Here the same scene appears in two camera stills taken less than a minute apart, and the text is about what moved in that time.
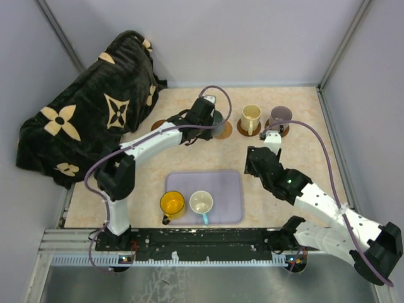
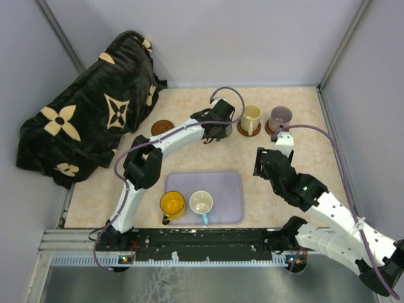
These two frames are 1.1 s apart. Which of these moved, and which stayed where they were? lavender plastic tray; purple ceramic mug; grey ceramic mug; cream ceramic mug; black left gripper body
Moved: grey ceramic mug; black left gripper body
Stayed: purple ceramic mug; lavender plastic tray; cream ceramic mug
